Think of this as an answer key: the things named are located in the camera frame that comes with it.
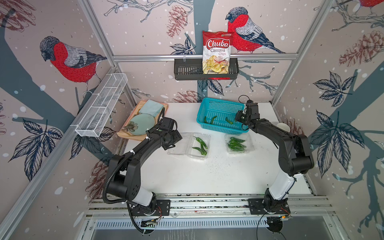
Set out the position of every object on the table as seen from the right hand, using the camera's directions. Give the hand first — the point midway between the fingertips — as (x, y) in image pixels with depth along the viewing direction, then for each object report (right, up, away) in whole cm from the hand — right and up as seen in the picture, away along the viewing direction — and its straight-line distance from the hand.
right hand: (235, 113), depth 98 cm
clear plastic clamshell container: (+4, -21, -2) cm, 21 cm away
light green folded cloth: (-62, +5, +20) cm, 65 cm away
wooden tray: (-78, -12, +6) cm, 79 cm away
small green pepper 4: (-19, -6, +12) cm, 24 cm away
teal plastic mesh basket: (-7, -1, +16) cm, 18 cm away
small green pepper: (-24, -18, -1) cm, 30 cm away
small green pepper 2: (-22, -24, -6) cm, 33 cm away
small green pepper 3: (-11, -3, +15) cm, 19 cm away
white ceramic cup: (+31, -9, -3) cm, 33 cm away
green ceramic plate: (-67, -8, +10) cm, 68 cm away
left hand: (-37, -15, -8) cm, 40 cm away
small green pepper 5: (-2, -7, +6) cm, 9 cm away
